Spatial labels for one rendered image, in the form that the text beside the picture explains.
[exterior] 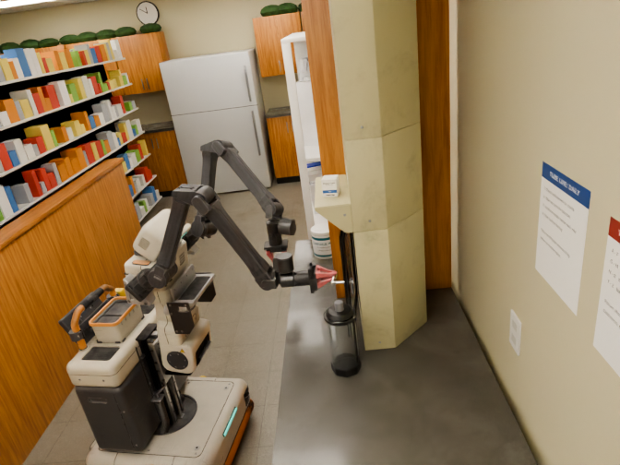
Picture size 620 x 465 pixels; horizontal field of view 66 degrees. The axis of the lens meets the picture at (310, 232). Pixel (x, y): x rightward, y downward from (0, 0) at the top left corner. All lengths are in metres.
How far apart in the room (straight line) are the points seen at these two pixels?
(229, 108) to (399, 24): 5.11
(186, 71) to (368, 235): 5.21
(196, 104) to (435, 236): 4.96
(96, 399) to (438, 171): 1.79
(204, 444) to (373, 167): 1.62
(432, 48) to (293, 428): 1.33
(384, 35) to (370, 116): 0.22
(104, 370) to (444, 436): 1.45
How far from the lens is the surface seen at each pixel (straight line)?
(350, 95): 1.43
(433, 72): 1.84
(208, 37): 7.14
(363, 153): 1.47
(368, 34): 1.42
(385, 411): 1.57
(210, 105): 6.53
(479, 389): 1.66
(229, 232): 1.71
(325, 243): 2.39
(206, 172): 2.23
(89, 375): 2.39
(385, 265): 1.61
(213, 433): 2.58
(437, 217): 1.98
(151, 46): 6.99
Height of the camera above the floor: 2.05
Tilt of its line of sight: 24 degrees down
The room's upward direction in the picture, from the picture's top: 8 degrees counter-clockwise
